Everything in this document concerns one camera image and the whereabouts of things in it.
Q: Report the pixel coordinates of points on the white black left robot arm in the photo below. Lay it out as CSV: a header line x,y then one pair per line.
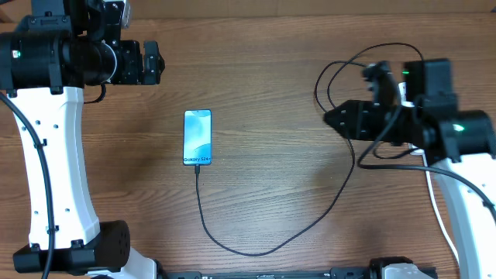
x,y
54,53

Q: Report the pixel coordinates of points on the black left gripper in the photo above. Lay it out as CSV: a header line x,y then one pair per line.
x,y
133,74

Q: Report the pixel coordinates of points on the blue Galaxy smartphone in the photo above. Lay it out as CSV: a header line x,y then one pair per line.
x,y
197,146

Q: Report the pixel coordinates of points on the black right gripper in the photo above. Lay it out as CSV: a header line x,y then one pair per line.
x,y
356,122

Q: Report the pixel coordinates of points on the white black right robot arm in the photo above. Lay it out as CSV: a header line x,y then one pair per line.
x,y
459,147

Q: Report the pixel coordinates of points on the white power strip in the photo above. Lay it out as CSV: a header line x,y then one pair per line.
x,y
415,151

